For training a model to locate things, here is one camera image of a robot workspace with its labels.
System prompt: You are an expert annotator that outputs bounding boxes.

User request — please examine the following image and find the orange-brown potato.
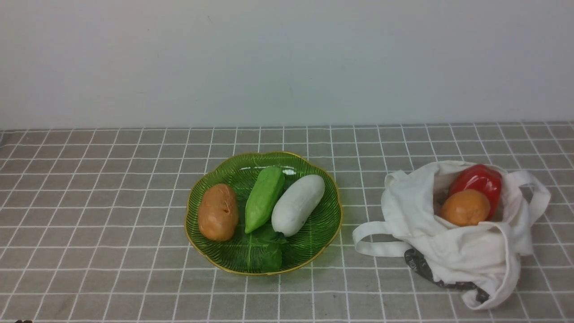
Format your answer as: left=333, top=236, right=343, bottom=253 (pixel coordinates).
left=439, top=189, right=491, bottom=227

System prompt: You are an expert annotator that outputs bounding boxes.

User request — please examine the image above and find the white cloth bag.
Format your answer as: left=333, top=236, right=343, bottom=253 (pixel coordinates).
left=352, top=160, right=551, bottom=310

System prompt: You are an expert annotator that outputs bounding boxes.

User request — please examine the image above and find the white radish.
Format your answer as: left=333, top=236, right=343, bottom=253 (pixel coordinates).
left=271, top=175, right=325, bottom=237

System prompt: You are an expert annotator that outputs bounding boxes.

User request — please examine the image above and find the green glass plate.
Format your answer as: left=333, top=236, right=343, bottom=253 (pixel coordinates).
left=185, top=151, right=343, bottom=276

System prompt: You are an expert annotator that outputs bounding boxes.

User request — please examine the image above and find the green leafy vegetable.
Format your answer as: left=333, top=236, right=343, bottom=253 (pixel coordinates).
left=246, top=223, right=287, bottom=273

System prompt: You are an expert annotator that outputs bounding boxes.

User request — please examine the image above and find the brown potato on left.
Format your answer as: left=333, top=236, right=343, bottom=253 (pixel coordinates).
left=197, top=183, right=239, bottom=242

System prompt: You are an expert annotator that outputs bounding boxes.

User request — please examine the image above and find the red bell pepper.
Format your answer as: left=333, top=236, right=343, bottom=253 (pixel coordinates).
left=448, top=164, right=502, bottom=221

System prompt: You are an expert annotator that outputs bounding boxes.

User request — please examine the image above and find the grey checked tablecloth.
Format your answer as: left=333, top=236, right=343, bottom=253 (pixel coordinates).
left=0, top=122, right=573, bottom=323

